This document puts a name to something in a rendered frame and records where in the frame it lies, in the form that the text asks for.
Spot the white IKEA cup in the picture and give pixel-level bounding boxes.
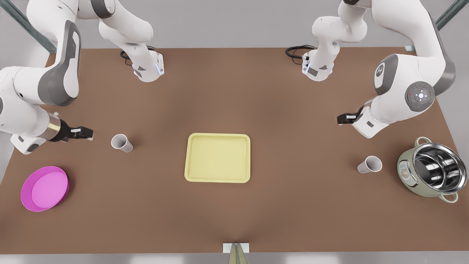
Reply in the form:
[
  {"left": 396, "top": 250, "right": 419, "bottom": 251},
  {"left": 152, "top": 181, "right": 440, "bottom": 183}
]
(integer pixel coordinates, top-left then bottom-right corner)
[
  {"left": 111, "top": 134, "right": 133, "bottom": 153},
  {"left": 357, "top": 156, "right": 383, "bottom": 174}
]

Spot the pale yellow tray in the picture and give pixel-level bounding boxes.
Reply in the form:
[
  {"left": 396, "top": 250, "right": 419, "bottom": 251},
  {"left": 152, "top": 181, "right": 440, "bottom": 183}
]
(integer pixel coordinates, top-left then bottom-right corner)
[{"left": 184, "top": 133, "right": 251, "bottom": 183}]

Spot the magenta round plate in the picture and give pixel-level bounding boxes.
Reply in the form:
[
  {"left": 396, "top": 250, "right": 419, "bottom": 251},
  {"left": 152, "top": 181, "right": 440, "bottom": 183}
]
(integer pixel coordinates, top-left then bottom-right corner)
[{"left": 21, "top": 166, "right": 70, "bottom": 212}]

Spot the green pot with steel interior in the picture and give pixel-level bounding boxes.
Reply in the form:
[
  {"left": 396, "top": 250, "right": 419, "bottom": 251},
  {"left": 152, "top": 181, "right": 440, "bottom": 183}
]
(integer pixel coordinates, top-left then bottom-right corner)
[{"left": 397, "top": 137, "right": 468, "bottom": 204}]

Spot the black cable loop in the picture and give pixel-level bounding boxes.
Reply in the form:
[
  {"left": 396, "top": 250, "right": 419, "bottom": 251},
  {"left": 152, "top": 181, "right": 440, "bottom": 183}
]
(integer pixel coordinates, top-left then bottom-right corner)
[
  {"left": 285, "top": 45, "right": 317, "bottom": 65},
  {"left": 120, "top": 46, "right": 156, "bottom": 66}
]

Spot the silver frame post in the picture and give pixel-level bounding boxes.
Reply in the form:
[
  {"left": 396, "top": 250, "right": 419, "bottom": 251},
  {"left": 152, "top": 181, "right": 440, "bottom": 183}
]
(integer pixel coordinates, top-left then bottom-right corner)
[
  {"left": 223, "top": 243, "right": 250, "bottom": 264},
  {"left": 0, "top": 0, "right": 57, "bottom": 54},
  {"left": 405, "top": 0, "right": 469, "bottom": 52}
]

